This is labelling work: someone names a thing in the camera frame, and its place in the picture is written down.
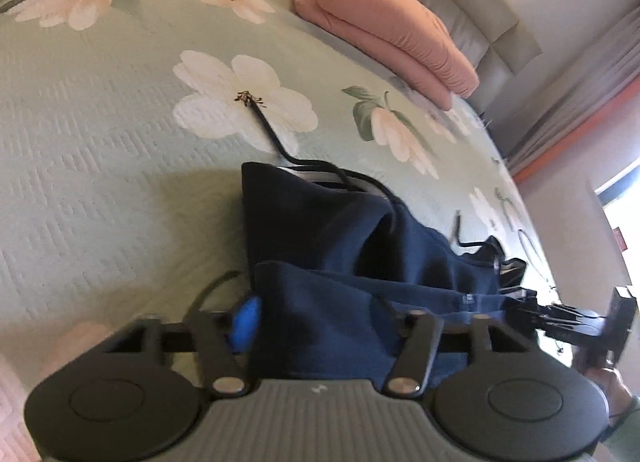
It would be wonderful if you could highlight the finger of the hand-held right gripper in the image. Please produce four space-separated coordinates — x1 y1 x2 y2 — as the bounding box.
502 292 608 346

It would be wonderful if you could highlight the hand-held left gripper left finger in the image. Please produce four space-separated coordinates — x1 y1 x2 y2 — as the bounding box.
105 292 262 398

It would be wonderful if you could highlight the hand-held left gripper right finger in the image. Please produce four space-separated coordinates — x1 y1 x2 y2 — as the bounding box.
382 309 540 396

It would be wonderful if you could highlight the navy striped zip hoodie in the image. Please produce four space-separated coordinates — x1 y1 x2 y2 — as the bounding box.
234 91 541 393

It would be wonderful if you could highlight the person's right forearm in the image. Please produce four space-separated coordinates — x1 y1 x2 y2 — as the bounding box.
597 393 640 462

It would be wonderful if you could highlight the person's right hand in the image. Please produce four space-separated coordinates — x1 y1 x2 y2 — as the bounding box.
582 361 635 430

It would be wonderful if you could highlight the window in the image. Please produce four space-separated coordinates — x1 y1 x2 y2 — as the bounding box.
591 161 640 294

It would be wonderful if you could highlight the grey curtain with orange edge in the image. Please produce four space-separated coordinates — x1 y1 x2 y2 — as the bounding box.
504 6 640 184

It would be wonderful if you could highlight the bed with floral bedspread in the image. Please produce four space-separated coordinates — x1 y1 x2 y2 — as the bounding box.
0 0 568 462

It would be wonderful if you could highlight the folded pink blanket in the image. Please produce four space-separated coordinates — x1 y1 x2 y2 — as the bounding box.
292 0 482 112

